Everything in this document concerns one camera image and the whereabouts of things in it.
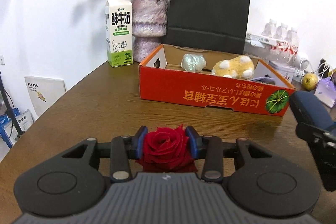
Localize red rose flower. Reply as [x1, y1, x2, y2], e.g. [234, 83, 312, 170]
[135, 125, 198, 173]

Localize iridescent plastic bag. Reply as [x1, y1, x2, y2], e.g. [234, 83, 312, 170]
[181, 53, 206, 73]

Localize yellow white plush toy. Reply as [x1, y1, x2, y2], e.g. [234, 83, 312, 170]
[211, 55, 255, 80]

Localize navy zip case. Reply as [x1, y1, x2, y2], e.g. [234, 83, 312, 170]
[289, 91, 335, 135]

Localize purple tissue pack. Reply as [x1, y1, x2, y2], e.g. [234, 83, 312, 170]
[314, 77, 336, 108]

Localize yellow green apple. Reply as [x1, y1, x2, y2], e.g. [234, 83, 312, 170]
[301, 73, 318, 91]

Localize red cardboard box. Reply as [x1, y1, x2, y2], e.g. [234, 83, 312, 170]
[139, 44, 295, 116]

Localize black charger plug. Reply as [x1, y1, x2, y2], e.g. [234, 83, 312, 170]
[317, 59, 326, 75]

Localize small white tin box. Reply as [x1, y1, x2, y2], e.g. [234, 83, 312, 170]
[269, 61, 295, 83]

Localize white round desk device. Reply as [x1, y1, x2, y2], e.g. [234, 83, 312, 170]
[294, 57, 310, 80]

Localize middle water bottle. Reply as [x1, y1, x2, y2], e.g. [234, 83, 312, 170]
[273, 24, 286, 55]

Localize right water bottle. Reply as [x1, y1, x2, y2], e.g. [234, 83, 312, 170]
[284, 28, 299, 65]

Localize white pink flat carton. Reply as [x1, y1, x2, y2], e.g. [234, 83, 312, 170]
[245, 33, 277, 48]

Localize black light stand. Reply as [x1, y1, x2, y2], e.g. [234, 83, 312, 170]
[0, 77, 24, 140]

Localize milk carton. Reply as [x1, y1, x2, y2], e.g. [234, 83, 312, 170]
[105, 0, 133, 67]

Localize black paper bag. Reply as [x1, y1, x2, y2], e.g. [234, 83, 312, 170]
[165, 0, 250, 54]

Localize purple textured vase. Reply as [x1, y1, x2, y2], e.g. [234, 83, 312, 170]
[131, 0, 169, 63]

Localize white charger cables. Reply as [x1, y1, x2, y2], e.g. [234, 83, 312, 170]
[297, 58, 336, 80]

